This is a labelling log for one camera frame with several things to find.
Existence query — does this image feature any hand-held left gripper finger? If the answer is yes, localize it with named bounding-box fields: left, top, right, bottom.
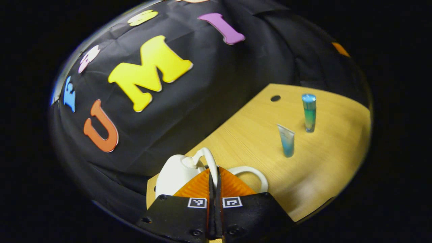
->
left=216, top=167, right=295, bottom=243
left=137, top=168, right=216, bottom=243

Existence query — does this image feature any blue skin care tube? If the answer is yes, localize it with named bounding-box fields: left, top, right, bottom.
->
left=277, top=124, right=295, bottom=158

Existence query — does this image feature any blue green skin care bottle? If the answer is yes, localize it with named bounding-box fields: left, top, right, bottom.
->
left=302, top=93, right=317, bottom=133

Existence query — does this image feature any black backdrop cloth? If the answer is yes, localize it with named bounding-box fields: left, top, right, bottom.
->
left=49, top=0, right=372, bottom=223

